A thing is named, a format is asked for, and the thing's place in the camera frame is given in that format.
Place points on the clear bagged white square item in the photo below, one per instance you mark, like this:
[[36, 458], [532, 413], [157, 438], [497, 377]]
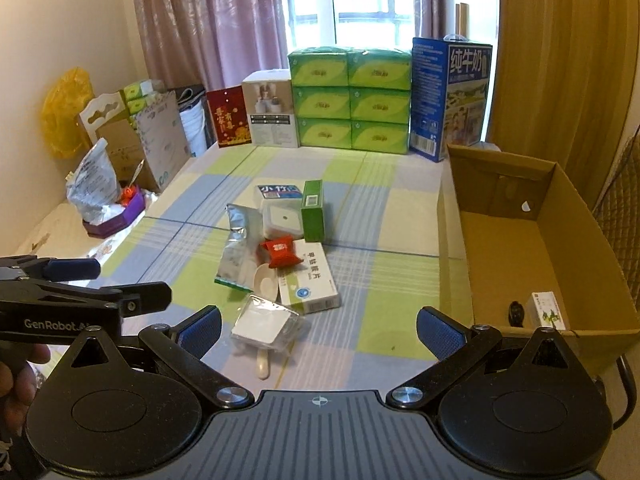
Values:
[[263, 324]]

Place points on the long white ointment box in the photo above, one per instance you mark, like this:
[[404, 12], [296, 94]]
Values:
[[543, 310]]

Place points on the small green boxes on left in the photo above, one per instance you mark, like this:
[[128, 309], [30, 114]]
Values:
[[141, 94]]

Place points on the person's left hand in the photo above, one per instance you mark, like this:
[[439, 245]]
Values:
[[18, 382]]

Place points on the green tissue pack middle right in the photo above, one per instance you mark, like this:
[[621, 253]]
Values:
[[380, 105]]

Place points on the green tissue pack middle left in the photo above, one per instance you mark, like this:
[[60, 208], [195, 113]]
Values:
[[321, 102]]

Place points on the white square night light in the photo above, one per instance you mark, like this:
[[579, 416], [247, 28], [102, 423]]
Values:
[[280, 219]]

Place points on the green tissue pack top left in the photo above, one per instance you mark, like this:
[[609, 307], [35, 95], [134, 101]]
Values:
[[319, 67]]

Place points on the pink curtain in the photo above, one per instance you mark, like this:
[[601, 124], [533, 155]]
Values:
[[217, 43]]

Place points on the yellow plastic bag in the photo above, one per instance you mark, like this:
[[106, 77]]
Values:
[[62, 129]]

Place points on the silver foil pouch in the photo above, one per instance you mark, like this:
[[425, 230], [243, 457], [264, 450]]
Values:
[[242, 254]]

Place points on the green tissue pack bottom right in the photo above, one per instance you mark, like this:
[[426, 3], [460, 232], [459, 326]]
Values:
[[383, 137]]

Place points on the green tissue pack top right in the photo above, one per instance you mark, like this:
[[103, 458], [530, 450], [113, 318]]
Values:
[[379, 68]]

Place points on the blue dental floss box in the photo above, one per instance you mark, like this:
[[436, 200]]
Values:
[[272, 194]]

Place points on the white product box with photo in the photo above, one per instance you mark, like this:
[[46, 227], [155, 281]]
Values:
[[268, 97]]

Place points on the green tissue pack bottom left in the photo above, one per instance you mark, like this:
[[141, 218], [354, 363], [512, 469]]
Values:
[[325, 133]]

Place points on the white plastic spoon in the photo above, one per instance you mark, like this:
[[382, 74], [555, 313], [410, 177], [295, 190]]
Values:
[[266, 286]]

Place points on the yellow-brown curtain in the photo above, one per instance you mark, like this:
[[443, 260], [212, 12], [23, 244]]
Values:
[[564, 78]]

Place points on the green tissue pack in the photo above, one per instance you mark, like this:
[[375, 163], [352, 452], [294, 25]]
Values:
[[325, 133], [321, 102], [379, 68], [319, 67], [383, 137], [380, 105]]

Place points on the green slim box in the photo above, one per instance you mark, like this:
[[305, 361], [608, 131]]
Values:
[[312, 212]]

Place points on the white paper bag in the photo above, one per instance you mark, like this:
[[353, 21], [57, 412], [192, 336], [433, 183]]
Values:
[[163, 140]]

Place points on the white shopping bag black handles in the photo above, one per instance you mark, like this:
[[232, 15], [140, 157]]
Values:
[[191, 104]]

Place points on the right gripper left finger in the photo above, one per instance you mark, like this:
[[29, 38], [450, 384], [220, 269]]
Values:
[[178, 351]]

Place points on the quilted brown chair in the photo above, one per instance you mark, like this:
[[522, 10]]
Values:
[[618, 216]]

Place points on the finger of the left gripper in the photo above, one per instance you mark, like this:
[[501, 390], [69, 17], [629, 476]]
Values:
[[25, 267], [144, 298]]

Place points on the blue milk carton box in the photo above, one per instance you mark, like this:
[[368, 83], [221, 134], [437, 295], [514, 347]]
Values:
[[449, 92]]

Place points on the silver plastic bag on left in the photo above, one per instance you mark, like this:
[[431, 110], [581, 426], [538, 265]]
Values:
[[93, 185]]

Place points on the red snack packet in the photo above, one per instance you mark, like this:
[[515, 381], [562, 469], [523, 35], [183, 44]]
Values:
[[281, 252]]

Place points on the white medicine tablet box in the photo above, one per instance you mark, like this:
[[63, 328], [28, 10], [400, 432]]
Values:
[[308, 287]]

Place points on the checked tablecloth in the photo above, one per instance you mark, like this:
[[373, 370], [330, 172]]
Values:
[[381, 244]]

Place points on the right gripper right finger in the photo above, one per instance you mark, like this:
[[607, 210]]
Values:
[[458, 349]]

